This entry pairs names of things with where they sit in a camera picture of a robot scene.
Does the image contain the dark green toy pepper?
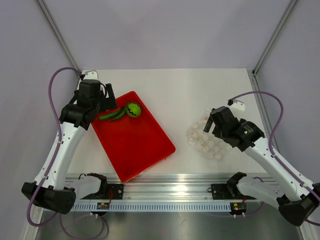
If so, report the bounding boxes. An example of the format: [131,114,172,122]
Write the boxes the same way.
[109,106,127,122]

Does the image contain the clear dotted zip bag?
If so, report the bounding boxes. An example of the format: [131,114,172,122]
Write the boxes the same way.
[185,108,232,161]

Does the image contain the green toy watermelon ball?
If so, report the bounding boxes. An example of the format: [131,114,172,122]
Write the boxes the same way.
[126,102,142,118]

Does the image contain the green toy chili pepper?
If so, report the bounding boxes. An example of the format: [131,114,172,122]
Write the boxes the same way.
[98,108,122,121]

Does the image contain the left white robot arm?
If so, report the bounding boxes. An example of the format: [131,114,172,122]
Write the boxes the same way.
[21,79,117,215]

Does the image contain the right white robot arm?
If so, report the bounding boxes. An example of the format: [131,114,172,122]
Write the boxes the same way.
[204,106,320,227]

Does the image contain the red plastic tray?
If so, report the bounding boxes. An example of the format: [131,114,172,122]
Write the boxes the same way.
[92,91,176,182]

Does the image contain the right small circuit board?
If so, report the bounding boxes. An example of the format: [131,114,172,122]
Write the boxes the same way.
[230,202,247,215]

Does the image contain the small circuit board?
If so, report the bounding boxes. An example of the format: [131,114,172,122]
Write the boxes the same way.
[230,202,247,215]
[96,202,110,210]

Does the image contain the left small circuit board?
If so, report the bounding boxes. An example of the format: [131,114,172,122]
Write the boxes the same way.
[96,202,110,210]

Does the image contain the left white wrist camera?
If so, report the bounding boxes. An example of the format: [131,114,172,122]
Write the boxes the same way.
[81,70,99,81]

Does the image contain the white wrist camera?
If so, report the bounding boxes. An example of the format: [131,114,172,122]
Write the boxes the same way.
[227,99,246,112]
[81,70,99,81]

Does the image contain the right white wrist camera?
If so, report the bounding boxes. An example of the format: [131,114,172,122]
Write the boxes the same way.
[227,99,246,112]

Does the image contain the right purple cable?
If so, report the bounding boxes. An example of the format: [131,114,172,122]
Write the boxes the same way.
[199,90,320,227]

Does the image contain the purple cable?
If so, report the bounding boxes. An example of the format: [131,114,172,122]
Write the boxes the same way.
[26,66,110,239]
[199,90,320,227]

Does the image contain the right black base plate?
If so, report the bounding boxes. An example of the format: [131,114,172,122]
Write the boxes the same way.
[207,183,255,201]

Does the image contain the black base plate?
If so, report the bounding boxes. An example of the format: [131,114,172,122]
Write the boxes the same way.
[80,183,124,200]
[207,183,255,201]

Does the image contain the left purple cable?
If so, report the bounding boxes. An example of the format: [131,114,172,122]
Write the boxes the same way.
[26,66,110,239]

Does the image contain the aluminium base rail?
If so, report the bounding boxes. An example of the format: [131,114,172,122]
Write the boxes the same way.
[62,173,281,202]

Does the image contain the left aluminium frame post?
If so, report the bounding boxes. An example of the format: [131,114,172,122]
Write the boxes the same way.
[34,0,82,72]

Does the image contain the aluminium frame post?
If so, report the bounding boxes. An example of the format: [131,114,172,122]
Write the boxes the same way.
[252,0,300,77]
[34,0,82,72]

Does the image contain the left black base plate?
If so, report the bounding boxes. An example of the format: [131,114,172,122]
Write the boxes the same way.
[80,183,124,200]

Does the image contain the white slotted cable duct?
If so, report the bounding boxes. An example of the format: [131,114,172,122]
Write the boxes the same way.
[71,201,231,213]

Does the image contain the right aluminium frame post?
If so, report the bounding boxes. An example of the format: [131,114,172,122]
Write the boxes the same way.
[252,0,300,77]

